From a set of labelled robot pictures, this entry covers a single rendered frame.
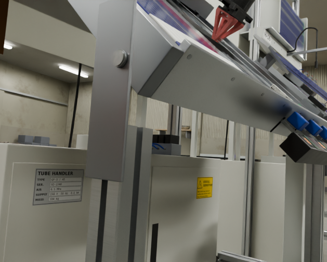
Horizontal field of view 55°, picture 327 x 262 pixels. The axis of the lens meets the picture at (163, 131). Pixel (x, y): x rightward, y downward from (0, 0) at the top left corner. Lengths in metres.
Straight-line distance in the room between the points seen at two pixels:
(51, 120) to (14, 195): 11.94
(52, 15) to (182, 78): 0.73
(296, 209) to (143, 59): 0.92
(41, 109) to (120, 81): 11.92
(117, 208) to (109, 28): 0.17
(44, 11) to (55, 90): 11.71
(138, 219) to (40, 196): 0.31
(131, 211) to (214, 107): 0.20
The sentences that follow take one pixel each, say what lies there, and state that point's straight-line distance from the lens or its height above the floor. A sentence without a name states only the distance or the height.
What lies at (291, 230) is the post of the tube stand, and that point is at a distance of 1.18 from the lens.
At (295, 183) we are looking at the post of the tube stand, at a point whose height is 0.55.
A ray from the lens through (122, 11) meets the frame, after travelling 0.31.
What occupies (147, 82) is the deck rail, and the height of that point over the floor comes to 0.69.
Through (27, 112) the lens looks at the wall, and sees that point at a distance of 11.81.
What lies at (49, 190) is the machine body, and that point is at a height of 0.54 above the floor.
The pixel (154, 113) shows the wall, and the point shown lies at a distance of 10.62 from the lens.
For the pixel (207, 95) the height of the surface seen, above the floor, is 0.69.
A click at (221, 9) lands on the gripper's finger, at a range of 0.88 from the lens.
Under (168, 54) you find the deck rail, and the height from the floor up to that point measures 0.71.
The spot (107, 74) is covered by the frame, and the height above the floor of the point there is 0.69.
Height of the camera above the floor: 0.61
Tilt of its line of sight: 5 degrees up
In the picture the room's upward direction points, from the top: 4 degrees clockwise
